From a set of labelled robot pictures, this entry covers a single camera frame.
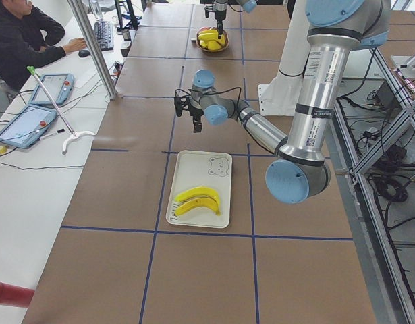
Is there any teach pendant near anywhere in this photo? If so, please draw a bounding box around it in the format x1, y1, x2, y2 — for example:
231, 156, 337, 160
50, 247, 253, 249
0, 104, 57, 149

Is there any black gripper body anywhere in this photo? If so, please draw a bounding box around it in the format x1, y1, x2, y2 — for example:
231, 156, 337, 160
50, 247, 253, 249
174, 88, 204, 125
204, 3, 227, 24

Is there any reacher grabber stick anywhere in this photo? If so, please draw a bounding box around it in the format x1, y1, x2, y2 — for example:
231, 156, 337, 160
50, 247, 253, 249
27, 65, 96, 155

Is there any black keyboard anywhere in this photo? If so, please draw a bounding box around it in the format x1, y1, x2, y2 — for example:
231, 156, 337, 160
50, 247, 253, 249
93, 20, 114, 51

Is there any teach pendant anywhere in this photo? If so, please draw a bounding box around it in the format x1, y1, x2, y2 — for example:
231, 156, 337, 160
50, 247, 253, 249
29, 74, 74, 106
0, 104, 57, 149

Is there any aluminium frame rack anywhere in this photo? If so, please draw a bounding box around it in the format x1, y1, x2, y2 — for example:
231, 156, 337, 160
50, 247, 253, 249
331, 49, 415, 323

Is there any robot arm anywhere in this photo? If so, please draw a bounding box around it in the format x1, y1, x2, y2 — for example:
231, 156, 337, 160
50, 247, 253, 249
204, 0, 257, 39
174, 1, 391, 204

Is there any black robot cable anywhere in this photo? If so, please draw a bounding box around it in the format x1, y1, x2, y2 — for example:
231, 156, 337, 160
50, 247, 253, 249
175, 86, 244, 102

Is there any black computer mouse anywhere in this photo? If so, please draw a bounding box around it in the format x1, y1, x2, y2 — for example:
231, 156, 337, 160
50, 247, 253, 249
78, 49, 90, 58

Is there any red cylinder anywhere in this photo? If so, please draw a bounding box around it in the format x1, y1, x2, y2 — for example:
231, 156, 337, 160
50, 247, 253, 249
0, 282, 35, 308

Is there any brown wicker basket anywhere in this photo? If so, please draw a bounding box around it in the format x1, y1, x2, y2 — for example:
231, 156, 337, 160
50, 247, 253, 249
196, 27, 229, 53

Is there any grey aluminium post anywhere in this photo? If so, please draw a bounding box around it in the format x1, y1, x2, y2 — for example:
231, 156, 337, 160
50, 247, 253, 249
67, 0, 123, 100

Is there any person in black jacket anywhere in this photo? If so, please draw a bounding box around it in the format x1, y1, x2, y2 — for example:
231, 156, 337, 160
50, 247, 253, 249
0, 1, 86, 91

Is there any teach pendant far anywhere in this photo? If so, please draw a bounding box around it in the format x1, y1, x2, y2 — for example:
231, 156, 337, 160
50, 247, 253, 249
29, 74, 74, 106

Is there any yellow banana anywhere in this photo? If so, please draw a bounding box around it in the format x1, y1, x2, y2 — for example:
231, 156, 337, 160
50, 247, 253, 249
198, 29, 221, 41
217, 31, 228, 48
174, 186, 221, 205
174, 197, 221, 216

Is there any light grey bear tray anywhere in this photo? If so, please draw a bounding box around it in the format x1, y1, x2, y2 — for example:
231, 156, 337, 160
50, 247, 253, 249
165, 150, 232, 229

